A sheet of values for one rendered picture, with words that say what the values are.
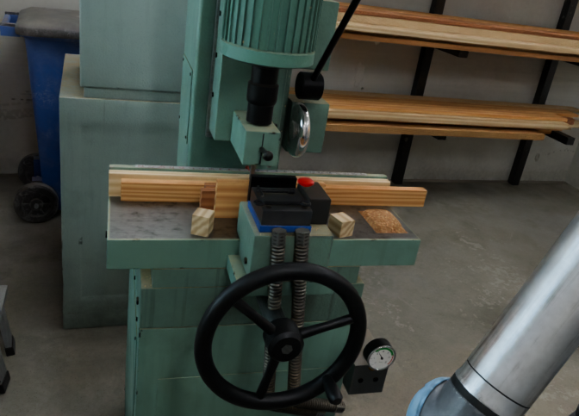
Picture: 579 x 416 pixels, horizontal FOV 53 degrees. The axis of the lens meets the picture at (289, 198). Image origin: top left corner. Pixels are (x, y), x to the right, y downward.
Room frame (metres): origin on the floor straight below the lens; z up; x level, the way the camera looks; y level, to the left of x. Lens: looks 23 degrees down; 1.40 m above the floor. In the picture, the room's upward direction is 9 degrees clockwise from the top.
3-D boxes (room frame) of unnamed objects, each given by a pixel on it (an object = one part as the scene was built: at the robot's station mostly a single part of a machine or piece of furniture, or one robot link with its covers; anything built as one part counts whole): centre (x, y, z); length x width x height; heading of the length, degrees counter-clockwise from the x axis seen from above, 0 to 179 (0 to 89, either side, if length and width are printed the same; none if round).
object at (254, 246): (0.93, 0.00, 0.92); 0.15 x 0.13 x 0.09; 109
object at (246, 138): (1.12, 0.09, 1.03); 0.14 x 0.07 x 0.09; 19
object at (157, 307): (1.22, 0.12, 0.76); 0.57 x 0.45 x 0.09; 19
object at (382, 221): (1.10, -0.20, 0.91); 0.10 x 0.07 x 0.02; 19
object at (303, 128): (1.26, 0.01, 1.02); 0.12 x 0.03 x 0.12; 19
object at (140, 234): (1.01, 0.03, 0.87); 0.61 x 0.30 x 0.06; 109
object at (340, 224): (1.02, -0.11, 0.92); 0.04 x 0.03 x 0.03; 35
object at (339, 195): (1.12, 0.01, 0.92); 0.66 x 0.02 x 0.04; 109
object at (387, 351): (0.98, -0.23, 0.65); 0.06 x 0.04 x 0.08; 109
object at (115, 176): (1.13, 0.07, 0.93); 0.60 x 0.02 x 0.05; 109
